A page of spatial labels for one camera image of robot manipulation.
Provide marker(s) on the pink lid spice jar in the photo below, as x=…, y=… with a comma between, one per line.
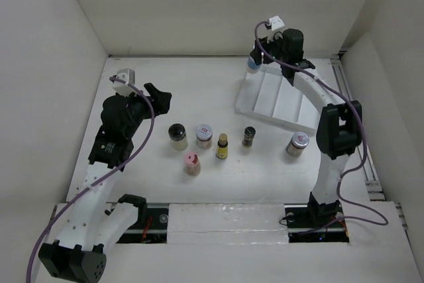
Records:
x=192, y=164

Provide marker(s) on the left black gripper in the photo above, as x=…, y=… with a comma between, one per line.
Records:
x=158, y=99

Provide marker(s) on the yellow label brown cap bottle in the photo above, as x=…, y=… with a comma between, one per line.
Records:
x=222, y=146

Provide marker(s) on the white lid red logo jar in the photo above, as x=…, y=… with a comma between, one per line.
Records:
x=204, y=136

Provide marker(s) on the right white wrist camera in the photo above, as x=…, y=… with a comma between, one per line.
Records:
x=275, y=28

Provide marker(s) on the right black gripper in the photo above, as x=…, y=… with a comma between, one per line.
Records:
x=277, y=39

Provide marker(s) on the red logo dark jar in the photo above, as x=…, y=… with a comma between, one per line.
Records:
x=297, y=144

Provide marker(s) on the white divided organizer tray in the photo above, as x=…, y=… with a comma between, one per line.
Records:
x=268, y=96

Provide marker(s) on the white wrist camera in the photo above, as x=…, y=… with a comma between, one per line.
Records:
x=275, y=28
x=127, y=76

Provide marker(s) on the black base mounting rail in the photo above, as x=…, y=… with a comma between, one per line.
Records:
x=229, y=224

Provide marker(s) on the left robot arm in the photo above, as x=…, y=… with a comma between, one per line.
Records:
x=78, y=253

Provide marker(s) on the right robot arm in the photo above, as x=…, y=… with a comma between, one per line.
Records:
x=340, y=129

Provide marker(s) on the black lid cream jar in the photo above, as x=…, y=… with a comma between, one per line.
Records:
x=177, y=135

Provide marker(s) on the black pepper grinder bottle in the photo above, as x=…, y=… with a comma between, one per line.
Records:
x=249, y=134

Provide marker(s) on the blue label silver lid jar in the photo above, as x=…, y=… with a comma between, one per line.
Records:
x=251, y=66

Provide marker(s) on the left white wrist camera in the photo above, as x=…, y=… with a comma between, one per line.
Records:
x=127, y=76

